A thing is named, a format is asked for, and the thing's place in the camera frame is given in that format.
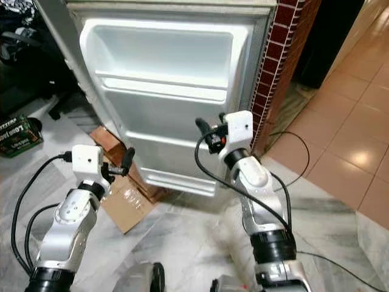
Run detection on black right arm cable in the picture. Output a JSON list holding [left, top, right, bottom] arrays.
[[194, 129, 294, 236]]

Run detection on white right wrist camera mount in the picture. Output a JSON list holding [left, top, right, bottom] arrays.
[[221, 110, 255, 154]]

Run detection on brown cardboard sheet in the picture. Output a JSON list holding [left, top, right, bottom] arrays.
[[96, 173, 157, 236]]

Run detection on black office chair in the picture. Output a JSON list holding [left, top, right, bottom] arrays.
[[0, 9, 75, 121]]

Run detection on thin black floor cable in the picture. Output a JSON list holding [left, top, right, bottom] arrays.
[[263, 130, 371, 292]]

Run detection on grey robot left leg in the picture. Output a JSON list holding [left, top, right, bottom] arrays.
[[123, 263, 166, 292]]

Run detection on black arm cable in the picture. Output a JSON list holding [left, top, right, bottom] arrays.
[[24, 204, 61, 274], [194, 129, 294, 236]]

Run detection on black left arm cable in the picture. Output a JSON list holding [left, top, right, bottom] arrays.
[[24, 204, 61, 274]]

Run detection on green Long Jack box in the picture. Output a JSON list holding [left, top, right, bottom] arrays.
[[0, 114, 45, 159]]

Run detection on black white striped cloth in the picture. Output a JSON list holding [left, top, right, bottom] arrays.
[[0, 0, 38, 14]]

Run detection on white fridge door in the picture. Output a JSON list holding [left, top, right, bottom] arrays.
[[66, 0, 278, 198]]

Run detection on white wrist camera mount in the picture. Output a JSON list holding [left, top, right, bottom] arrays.
[[221, 110, 255, 154], [71, 144, 105, 187]]

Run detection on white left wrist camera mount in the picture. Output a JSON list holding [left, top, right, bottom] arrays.
[[71, 144, 105, 187]]

